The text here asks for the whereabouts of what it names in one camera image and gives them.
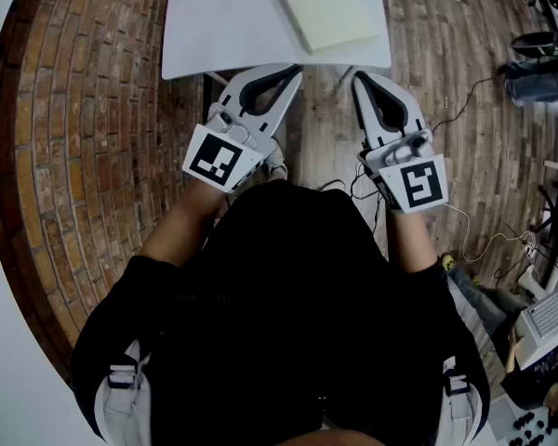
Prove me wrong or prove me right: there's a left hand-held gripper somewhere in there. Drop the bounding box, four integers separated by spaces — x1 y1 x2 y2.
181 62 304 193

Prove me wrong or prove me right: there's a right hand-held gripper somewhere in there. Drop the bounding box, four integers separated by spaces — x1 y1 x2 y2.
352 71 450 216

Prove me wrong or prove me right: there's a pale yellow foam sheet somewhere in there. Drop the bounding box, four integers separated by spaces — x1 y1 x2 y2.
273 0 381 57

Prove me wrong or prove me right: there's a person's left forearm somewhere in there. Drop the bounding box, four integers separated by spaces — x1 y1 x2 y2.
139 178 236 269

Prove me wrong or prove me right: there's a person's right forearm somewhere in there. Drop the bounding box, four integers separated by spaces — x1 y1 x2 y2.
384 206 441 276

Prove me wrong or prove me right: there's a white square table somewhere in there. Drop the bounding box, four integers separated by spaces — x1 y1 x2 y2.
161 0 392 123

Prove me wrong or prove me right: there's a person's white shoe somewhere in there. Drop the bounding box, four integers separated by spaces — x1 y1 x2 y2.
264 137 289 181

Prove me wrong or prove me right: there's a black metal rack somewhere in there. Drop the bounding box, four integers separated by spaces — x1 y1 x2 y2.
529 181 558 250

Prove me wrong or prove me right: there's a person's black shirt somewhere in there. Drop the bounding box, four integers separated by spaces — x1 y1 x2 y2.
69 178 492 446

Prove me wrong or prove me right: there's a white laptop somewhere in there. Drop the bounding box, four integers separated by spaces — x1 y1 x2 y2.
513 285 558 371

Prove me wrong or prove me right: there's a black floor cable with adapter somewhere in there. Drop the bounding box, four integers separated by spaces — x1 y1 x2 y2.
430 75 499 134

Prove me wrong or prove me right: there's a grey right harness strap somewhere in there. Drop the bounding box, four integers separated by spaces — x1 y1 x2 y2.
439 355 485 446

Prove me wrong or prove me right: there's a grey harness strap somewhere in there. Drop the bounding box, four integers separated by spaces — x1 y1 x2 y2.
439 355 485 446
92 339 154 446

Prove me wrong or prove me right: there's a grey left harness strap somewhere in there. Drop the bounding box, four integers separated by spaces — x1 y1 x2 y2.
92 339 154 446

